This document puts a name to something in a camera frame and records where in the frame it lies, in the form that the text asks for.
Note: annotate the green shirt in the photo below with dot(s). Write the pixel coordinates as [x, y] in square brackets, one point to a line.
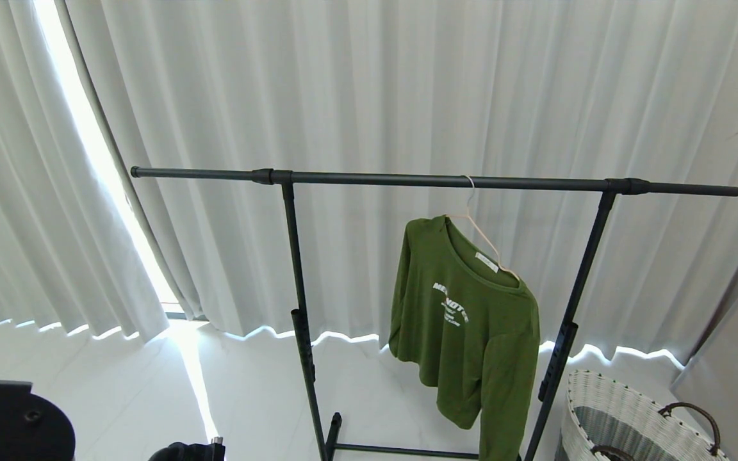
[471, 346]

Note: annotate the white laundry basket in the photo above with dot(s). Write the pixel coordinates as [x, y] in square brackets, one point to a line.
[606, 397]

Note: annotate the pink clothes hanger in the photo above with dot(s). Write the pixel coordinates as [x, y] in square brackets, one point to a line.
[472, 187]

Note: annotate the white curtain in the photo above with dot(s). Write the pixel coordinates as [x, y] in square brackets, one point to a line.
[407, 83]
[10, 160]

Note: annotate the black clothes rack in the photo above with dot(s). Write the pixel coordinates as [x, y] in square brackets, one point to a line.
[407, 180]

